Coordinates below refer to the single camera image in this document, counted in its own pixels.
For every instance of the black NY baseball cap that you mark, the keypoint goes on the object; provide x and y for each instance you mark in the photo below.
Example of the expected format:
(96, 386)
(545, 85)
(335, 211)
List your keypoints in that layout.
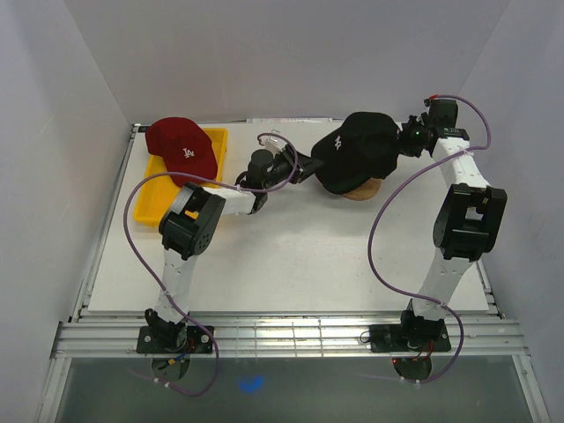
(364, 146)

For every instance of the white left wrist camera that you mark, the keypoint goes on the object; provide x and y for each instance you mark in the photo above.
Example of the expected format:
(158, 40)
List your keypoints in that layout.
(271, 142)

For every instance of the yellow plastic tray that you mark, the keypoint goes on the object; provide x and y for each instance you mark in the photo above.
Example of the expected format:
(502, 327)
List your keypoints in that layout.
(155, 196)

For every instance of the aluminium mounting rail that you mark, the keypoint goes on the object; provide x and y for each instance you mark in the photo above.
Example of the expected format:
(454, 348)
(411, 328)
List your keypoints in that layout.
(279, 336)

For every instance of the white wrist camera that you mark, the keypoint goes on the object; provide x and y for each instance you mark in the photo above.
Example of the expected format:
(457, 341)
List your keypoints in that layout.
(271, 142)
(431, 105)

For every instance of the red baseball cap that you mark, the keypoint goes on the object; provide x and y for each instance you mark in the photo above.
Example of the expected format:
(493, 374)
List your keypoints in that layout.
(183, 146)

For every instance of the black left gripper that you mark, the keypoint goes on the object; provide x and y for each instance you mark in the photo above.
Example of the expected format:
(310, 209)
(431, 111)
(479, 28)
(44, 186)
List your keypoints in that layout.
(307, 166)

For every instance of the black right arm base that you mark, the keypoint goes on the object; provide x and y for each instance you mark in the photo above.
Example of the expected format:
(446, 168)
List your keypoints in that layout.
(391, 338)

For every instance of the wooden hat stand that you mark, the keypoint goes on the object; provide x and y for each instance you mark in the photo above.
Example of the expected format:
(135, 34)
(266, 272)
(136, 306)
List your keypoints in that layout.
(363, 191)

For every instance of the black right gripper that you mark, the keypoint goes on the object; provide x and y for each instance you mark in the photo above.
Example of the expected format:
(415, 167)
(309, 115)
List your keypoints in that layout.
(411, 122)

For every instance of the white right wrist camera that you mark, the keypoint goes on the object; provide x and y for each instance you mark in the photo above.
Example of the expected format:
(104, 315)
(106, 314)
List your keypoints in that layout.
(431, 105)

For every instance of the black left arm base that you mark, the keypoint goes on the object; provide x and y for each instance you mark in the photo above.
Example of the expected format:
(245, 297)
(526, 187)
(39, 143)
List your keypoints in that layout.
(190, 339)

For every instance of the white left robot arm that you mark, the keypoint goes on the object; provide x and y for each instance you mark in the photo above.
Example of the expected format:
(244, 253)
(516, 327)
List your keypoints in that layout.
(191, 220)

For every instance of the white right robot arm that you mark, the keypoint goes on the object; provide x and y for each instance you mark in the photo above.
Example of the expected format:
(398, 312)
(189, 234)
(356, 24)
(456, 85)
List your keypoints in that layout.
(467, 224)

